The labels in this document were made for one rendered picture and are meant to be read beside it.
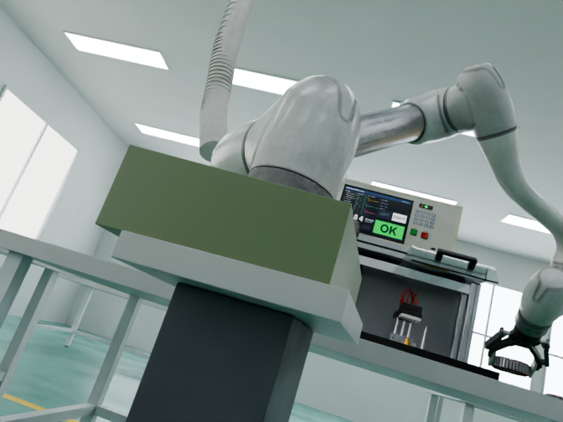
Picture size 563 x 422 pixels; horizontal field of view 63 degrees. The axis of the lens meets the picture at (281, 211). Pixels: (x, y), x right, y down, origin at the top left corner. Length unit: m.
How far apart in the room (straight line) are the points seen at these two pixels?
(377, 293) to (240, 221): 1.18
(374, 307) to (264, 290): 1.20
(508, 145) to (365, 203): 0.60
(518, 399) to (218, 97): 2.16
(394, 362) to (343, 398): 6.68
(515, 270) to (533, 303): 7.23
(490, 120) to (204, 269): 0.88
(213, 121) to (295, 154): 1.96
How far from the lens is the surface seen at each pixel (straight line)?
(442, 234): 1.71
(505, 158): 1.29
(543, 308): 1.40
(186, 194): 0.65
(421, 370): 1.23
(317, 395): 7.88
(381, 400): 7.93
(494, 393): 1.27
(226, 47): 3.04
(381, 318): 1.74
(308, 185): 0.70
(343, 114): 0.78
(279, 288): 0.56
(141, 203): 0.68
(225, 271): 0.58
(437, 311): 1.77
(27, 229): 7.45
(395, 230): 1.68
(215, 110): 2.72
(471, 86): 1.27
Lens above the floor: 0.66
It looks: 16 degrees up
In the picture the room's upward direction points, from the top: 18 degrees clockwise
